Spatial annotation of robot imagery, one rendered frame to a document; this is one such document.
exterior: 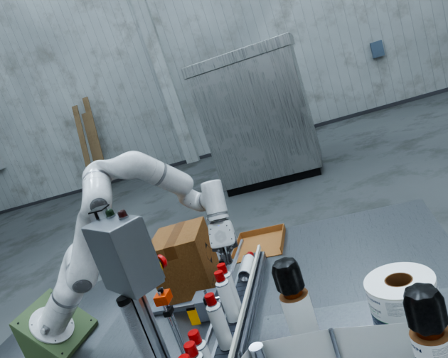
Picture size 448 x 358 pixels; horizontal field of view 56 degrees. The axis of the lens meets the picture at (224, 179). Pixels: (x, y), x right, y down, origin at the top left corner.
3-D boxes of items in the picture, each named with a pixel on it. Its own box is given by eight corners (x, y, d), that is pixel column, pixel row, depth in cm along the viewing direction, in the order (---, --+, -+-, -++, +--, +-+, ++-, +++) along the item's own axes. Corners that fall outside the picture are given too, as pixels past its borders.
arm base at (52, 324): (56, 352, 174) (72, 323, 167) (18, 327, 175) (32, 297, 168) (82, 323, 192) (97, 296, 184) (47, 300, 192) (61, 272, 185)
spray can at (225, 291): (240, 323, 154) (223, 274, 149) (227, 325, 155) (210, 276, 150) (242, 315, 158) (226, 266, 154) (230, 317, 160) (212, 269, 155)
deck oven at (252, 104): (324, 153, 702) (292, 34, 657) (326, 175, 589) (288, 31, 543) (237, 175, 744) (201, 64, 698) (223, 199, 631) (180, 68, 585)
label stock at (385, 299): (434, 350, 113) (424, 304, 110) (363, 335, 127) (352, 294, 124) (453, 307, 127) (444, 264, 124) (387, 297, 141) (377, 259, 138)
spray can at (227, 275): (242, 314, 159) (225, 266, 154) (229, 316, 160) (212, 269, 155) (244, 306, 164) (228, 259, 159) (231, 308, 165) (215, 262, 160)
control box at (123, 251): (136, 301, 104) (108, 232, 99) (105, 289, 117) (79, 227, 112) (168, 280, 110) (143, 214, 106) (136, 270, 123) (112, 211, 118)
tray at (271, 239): (282, 254, 207) (280, 247, 206) (232, 264, 214) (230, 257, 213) (286, 229, 235) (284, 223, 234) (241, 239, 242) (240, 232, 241)
